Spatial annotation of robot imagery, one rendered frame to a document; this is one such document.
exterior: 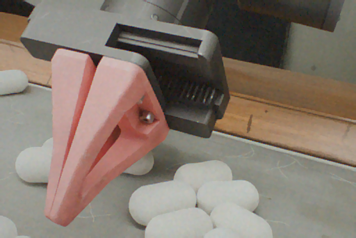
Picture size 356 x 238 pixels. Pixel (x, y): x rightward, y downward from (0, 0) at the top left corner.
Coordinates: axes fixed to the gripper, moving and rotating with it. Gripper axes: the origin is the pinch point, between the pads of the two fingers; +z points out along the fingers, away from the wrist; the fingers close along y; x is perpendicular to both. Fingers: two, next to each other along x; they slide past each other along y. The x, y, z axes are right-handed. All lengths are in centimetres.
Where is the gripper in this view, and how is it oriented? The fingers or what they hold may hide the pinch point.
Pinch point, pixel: (62, 205)
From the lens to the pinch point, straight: 23.9
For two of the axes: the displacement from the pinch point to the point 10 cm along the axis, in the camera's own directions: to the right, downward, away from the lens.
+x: 1.9, 4.5, 8.7
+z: -3.6, 8.6, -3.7
